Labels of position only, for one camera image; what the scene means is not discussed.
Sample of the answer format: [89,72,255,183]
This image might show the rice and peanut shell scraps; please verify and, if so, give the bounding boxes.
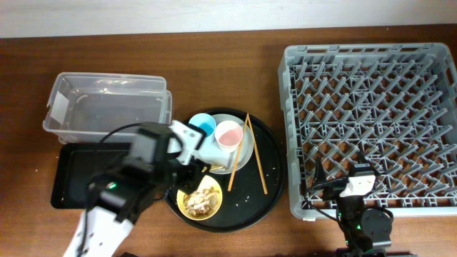
[183,187,219,218]

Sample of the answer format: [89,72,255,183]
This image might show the yellow bowl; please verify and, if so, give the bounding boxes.
[176,176,223,221]

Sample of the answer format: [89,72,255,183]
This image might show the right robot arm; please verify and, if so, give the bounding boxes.
[311,152,393,256]

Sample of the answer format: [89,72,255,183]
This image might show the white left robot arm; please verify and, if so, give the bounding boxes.
[64,121,211,256]

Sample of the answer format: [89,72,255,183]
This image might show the grey dishwasher rack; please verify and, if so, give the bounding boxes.
[278,43,456,220]

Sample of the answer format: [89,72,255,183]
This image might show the blue cup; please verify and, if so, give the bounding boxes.
[189,113,216,138]

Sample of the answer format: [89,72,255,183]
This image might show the pink cup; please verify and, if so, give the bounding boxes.
[214,121,243,153]

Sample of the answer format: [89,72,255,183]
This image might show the pale grey plate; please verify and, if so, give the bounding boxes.
[206,114,253,174]

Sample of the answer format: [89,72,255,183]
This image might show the round black serving tray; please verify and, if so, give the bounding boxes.
[165,115,287,233]

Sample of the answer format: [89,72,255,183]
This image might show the clear plastic bin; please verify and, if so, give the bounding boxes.
[42,72,173,143]

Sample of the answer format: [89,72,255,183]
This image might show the black rectangular tray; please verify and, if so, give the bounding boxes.
[51,143,130,209]

